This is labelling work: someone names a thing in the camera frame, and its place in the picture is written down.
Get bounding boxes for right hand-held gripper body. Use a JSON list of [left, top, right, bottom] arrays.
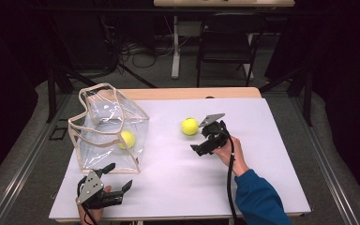
[[199, 112, 233, 155]]

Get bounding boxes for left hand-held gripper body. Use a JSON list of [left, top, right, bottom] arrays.
[[75, 170, 126, 210]]

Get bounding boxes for transparent bag with beige trim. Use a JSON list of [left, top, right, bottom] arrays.
[[67, 82, 151, 174]]

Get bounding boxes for yellow tennis ball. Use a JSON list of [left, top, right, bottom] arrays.
[[117, 129, 137, 150], [181, 116, 200, 137]]

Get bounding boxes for person's left hand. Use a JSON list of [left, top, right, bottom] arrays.
[[75, 185, 113, 225]]

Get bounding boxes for person's right hand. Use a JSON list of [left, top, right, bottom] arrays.
[[212, 135, 250, 178]]

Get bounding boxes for white board sheet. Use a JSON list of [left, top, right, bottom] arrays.
[[48, 97, 312, 220]]

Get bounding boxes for wooden table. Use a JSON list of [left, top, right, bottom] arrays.
[[54, 86, 308, 224]]

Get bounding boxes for black metal stand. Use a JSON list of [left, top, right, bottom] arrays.
[[45, 18, 98, 124], [258, 60, 314, 128]]

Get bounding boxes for black folding chair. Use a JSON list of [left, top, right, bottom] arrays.
[[196, 12, 267, 88]]

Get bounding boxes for white-legged background table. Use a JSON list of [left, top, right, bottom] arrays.
[[153, 0, 296, 80]]

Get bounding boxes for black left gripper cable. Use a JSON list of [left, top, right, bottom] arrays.
[[76, 175, 98, 225]]

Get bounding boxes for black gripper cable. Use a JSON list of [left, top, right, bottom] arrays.
[[220, 120, 240, 225], [76, 175, 98, 225]]

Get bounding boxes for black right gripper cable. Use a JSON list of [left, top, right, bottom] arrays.
[[220, 120, 240, 225]]

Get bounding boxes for black square floor frame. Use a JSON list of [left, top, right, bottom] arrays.
[[49, 126, 68, 142]]

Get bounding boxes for bundle of floor cables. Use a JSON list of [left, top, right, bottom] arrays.
[[118, 37, 176, 69]]

